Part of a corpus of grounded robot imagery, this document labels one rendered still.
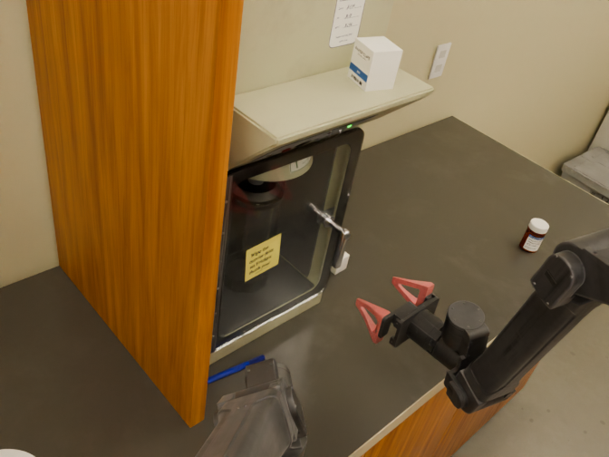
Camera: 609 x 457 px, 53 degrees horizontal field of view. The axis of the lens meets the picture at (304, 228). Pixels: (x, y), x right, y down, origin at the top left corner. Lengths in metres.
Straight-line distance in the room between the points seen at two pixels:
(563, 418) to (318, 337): 1.58
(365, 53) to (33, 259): 0.85
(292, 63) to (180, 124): 0.21
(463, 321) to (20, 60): 0.85
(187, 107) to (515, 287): 1.05
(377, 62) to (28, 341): 0.81
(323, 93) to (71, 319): 0.70
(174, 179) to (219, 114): 0.15
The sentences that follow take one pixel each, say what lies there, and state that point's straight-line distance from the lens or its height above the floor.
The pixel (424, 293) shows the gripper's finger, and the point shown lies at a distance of 1.11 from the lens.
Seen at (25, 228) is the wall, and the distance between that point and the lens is 1.35.
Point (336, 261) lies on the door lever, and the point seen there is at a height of 1.14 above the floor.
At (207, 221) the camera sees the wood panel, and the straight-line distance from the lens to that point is 0.78.
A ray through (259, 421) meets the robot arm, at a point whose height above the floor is 1.45.
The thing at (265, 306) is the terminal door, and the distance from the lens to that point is 1.17.
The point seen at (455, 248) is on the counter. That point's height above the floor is 0.94.
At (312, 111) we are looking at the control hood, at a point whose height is 1.51.
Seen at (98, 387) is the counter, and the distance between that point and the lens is 1.18.
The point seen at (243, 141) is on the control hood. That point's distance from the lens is 0.80.
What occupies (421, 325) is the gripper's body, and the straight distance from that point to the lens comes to 1.04.
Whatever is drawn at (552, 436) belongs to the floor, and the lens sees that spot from 2.61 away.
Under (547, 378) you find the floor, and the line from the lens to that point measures 2.80.
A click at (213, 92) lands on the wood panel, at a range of 0.68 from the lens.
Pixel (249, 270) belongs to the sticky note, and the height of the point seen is 1.17.
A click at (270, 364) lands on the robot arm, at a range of 0.74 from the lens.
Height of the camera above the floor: 1.89
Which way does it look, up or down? 38 degrees down
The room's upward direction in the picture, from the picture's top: 11 degrees clockwise
